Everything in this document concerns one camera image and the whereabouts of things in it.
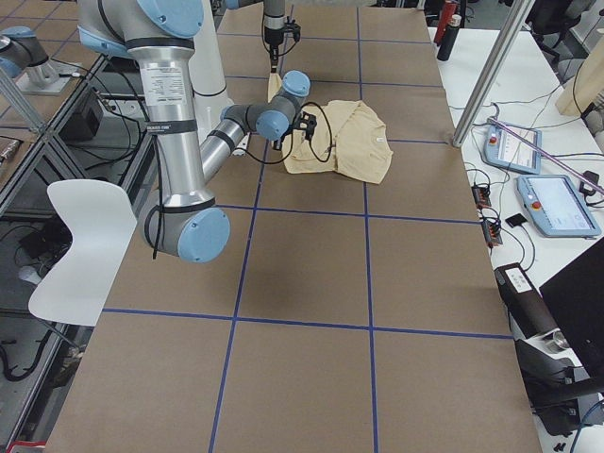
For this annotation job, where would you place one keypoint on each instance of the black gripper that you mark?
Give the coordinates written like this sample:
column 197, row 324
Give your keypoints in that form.
column 279, row 142
column 272, row 45

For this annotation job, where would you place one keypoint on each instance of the beige long-sleeve printed shirt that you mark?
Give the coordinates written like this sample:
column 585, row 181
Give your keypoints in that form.
column 349, row 139

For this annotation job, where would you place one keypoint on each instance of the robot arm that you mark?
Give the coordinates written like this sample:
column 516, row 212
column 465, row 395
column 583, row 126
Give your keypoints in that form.
column 269, row 7
column 196, row 126

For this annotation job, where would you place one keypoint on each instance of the black water bottle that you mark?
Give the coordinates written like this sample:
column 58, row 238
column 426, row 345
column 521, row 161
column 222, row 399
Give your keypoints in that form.
column 448, row 40

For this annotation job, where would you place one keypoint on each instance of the red water bottle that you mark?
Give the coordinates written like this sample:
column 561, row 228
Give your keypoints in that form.
column 448, row 10

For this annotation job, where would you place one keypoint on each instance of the white plastic chair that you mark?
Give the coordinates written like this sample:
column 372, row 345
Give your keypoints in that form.
column 100, row 219

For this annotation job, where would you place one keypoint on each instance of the metal stick with green clip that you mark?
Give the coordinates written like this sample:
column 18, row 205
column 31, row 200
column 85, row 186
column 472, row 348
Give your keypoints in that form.
column 546, row 155

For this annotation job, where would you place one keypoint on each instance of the upper teach pendant tablet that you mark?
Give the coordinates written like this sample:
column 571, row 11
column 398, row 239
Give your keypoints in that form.
column 504, row 151

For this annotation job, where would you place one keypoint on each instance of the teach pendant tablet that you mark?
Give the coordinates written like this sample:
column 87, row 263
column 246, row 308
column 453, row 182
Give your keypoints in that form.
column 555, row 208
column 504, row 151

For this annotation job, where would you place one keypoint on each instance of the lower teach pendant tablet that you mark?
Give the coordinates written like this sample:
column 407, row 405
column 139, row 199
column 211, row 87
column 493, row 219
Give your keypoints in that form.
column 555, row 208

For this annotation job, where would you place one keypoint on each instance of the black label box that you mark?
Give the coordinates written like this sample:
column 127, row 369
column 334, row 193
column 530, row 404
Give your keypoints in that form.
column 523, row 301

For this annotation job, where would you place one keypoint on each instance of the black computer monitor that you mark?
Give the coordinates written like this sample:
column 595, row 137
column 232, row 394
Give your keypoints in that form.
column 574, row 298

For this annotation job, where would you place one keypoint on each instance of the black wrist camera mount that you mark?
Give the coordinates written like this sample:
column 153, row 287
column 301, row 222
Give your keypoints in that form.
column 292, row 28
column 306, row 123

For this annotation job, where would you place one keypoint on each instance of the aluminium frame post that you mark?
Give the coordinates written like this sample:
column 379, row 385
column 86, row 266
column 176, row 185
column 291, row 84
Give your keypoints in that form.
column 493, row 64

